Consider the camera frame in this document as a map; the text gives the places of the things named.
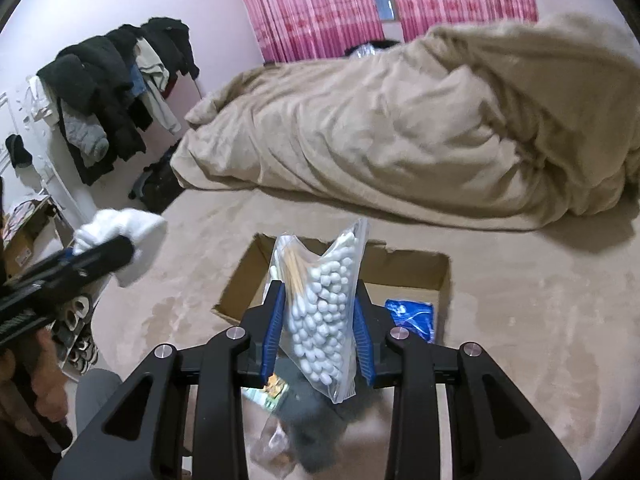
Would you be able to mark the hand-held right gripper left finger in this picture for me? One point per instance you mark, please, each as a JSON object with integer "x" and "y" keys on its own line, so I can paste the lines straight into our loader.
{"x": 276, "y": 321}

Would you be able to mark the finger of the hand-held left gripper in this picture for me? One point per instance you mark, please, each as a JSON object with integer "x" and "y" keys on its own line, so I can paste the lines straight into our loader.
{"x": 95, "y": 257}

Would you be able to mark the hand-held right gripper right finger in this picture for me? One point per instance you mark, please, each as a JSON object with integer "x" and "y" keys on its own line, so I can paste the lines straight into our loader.
{"x": 362, "y": 341}

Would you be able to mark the clear bag of cotton swabs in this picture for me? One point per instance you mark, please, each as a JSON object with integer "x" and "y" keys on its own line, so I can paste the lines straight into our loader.
{"x": 320, "y": 305}

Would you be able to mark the white cloth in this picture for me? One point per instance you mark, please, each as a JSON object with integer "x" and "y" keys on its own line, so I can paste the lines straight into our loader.
{"x": 135, "y": 230}

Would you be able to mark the blue plastic packet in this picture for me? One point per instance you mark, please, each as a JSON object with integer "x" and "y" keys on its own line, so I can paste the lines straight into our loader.
{"x": 412, "y": 317}

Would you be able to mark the row of shoes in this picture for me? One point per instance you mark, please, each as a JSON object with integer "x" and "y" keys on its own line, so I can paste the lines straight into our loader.
{"x": 75, "y": 330}

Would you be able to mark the brown cardboard storage box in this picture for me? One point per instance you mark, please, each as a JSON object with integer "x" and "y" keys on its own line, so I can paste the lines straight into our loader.
{"x": 27, "y": 240}

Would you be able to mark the green and orange packet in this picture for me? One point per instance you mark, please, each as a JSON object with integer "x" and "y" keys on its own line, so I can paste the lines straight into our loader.
{"x": 272, "y": 392}

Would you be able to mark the black bag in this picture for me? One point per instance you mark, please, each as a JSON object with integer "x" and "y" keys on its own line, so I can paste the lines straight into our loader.
{"x": 160, "y": 185}

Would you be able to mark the grey cloth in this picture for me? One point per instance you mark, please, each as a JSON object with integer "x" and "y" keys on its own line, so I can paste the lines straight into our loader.
{"x": 320, "y": 430}

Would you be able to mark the person's leg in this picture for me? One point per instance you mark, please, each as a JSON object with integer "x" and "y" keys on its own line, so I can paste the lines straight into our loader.
{"x": 97, "y": 400}

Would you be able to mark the clear plastic bag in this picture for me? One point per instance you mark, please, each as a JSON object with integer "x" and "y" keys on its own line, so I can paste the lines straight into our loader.
{"x": 272, "y": 442}

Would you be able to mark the grey puffer jacket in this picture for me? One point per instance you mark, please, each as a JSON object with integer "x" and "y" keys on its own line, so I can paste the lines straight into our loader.
{"x": 85, "y": 135}

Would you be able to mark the black hat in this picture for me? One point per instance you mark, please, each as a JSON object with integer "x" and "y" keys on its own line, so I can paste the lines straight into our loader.
{"x": 19, "y": 152}

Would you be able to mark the pile of dark hanging clothes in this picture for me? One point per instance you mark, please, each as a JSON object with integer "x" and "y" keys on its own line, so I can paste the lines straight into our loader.
{"x": 100, "y": 75}

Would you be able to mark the beige hanging garment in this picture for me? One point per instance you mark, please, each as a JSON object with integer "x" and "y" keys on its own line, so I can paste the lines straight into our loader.
{"x": 155, "y": 80}

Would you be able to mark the beige blanket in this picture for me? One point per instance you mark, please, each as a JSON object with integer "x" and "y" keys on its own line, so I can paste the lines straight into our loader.
{"x": 375, "y": 135}

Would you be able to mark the dark item behind blanket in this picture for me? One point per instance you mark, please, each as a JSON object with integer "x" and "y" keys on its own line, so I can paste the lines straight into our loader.
{"x": 372, "y": 49}

